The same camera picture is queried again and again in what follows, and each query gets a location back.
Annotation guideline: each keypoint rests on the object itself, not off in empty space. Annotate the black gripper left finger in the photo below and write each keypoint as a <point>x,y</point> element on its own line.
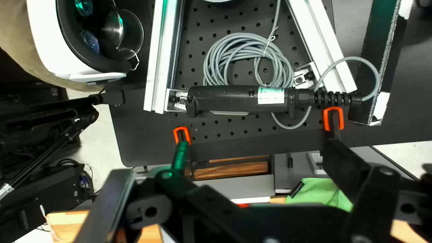
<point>113,210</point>

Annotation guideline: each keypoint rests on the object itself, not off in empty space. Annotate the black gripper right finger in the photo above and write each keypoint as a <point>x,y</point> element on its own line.
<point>396,216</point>

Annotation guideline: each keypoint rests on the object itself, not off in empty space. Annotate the green towel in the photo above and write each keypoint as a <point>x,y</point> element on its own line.
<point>319,193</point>

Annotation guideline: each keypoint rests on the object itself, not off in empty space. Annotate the black clamp with orange pad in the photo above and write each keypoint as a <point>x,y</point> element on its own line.
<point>182,155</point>
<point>339,152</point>

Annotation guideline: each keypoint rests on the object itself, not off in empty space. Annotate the black folded stand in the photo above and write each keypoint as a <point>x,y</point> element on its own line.
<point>45,121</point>

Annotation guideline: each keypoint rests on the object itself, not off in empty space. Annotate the brown wooden cabinet front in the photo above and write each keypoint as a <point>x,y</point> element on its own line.
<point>230,167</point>

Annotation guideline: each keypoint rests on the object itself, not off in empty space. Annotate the black perforated breadboard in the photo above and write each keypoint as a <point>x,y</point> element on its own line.
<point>234,128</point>

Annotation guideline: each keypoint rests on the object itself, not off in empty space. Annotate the dark panel with metal edge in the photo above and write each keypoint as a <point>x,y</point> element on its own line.
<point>383,44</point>

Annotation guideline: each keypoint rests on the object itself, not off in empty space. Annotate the white VR headset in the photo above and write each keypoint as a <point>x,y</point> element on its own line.
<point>49,44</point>

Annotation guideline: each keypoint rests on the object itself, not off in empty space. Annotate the aluminium extrusion rail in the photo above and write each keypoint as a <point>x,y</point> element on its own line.
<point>319,40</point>
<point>160,54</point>

